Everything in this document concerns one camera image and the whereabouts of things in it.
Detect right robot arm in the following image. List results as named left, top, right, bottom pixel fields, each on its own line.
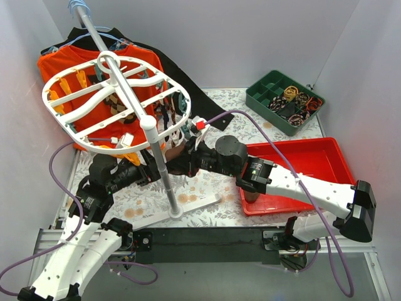
left=165, top=135, right=377, bottom=250

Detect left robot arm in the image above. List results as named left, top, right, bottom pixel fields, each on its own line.
left=18, top=150, right=160, bottom=300

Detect dark patterned socks on hanger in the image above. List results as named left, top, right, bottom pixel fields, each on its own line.
left=154, top=92, right=187, bottom=131

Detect white oval clip hanger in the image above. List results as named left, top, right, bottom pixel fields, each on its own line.
left=38, top=46, right=191, bottom=156

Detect floral table mat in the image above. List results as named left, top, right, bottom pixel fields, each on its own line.
left=67, top=88, right=323, bottom=228

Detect black garment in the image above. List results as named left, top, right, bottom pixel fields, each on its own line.
left=54, top=28, right=225, bottom=120

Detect white stand base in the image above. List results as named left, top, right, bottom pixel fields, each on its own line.
left=132, top=194, right=221, bottom=231

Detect silver stand pole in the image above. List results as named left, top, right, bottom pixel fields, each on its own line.
left=75, top=4, right=184, bottom=217

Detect brown argyle sock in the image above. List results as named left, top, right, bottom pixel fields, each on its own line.
left=87, top=74, right=137, bottom=125

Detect orange t-shirt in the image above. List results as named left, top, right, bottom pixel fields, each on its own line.
left=37, top=43, right=167, bottom=151

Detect floral rolled sock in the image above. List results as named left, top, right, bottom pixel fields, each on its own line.
left=268, top=96, right=287, bottom=113

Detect green compartment box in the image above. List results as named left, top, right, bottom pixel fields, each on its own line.
left=246, top=70, right=326, bottom=136

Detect yellow rolled sock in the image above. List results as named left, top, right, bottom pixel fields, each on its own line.
left=283, top=85, right=299, bottom=102

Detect red plastic tray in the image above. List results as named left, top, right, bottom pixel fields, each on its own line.
left=241, top=137, right=355, bottom=218

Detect orange rolled sock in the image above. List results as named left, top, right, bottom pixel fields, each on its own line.
left=306, top=97, right=323, bottom=112

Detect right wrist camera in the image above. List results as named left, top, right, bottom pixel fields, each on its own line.
left=189, top=116, right=210, bottom=150

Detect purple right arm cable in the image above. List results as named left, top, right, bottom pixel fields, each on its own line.
left=205, top=109, right=355, bottom=298

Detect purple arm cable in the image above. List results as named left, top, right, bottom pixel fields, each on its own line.
left=205, top=109, right=355, bottom=298
left=0, top=140, right=159, bottom=297

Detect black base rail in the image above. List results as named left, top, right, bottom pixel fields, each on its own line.
left=133, top=226, right=280, bottom=265

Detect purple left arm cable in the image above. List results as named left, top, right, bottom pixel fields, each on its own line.
left=0, top=140, right=159, bottom=297

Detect aluminium frame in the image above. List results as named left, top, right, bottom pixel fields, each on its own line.
left=18, top=152, right=377, bottom=300

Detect blue wire hanger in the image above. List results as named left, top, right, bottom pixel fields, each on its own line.
left=41, top=1, right=130, bottom=55

